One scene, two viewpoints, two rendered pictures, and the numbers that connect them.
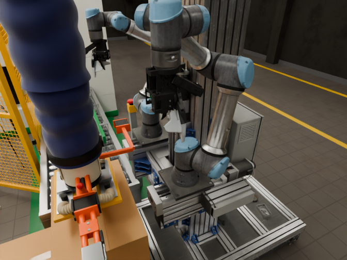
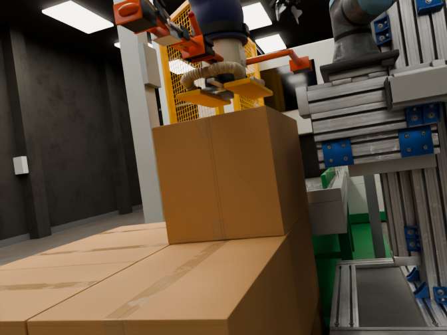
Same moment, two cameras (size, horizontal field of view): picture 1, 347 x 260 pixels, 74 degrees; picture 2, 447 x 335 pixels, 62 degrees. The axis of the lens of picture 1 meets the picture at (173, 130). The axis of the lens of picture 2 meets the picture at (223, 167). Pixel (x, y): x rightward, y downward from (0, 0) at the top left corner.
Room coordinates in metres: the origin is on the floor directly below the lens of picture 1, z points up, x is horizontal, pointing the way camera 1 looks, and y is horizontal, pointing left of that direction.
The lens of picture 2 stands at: (-0.28, -0.57, 0.77)
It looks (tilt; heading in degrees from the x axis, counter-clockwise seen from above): 0 degrees down; 44
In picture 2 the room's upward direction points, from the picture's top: 8 degrees counter-clockwise
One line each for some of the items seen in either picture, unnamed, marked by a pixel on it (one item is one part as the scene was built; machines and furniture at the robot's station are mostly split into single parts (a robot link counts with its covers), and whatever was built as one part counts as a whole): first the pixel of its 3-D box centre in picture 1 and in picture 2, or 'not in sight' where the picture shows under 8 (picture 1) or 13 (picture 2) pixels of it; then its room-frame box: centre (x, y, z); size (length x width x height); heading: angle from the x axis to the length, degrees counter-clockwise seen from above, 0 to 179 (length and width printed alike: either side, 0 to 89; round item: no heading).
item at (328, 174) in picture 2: (94, 107); (334, 173); (2.66, 1.00, 0.60); 1.60 x 0.11 x 0.09; 26
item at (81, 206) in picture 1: (86, 206); (197, 50); (0.61, 0.33, 1.18); 0.10 x 0.08 x 0.06; 113
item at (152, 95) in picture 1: (163, 88); not in sight; (0.59, 0.03, 1.66); 0.09 x 0.08 x 0.12; 116
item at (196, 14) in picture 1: (184, 20); not in sight; (0.69, -0.03, 1.82); 0.11 x 0.11 x 0.08; 52
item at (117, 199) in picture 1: (105, 177); (249, 86); (0.87, 0.35, 1.08); 0.34 x 0.10 x 0.05; 23
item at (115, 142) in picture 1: (106, 126); (342, 187); (2.37, 0.79, 0.50); 2.31 x 0.05 x 0.19; 26
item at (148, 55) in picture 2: not in sight; (149, 66); (1.45, 1.73, 1.62); 0.20 x 0.05 x 0.30; 26
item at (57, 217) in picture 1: (64, 188); (205, 96); (0.80, 0.52, 1.08); 0.34 x 0.10 x 0.05; 23
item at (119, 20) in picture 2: not in sight; (136, 16); (0.28, 0.20, 1.18); 0.08 x 0.07 x 0.05; 23
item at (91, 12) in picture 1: (94, 19); not in sight; (1.37, 0.43, 1.75); 0.09 x 0.08 x 0.11; 117
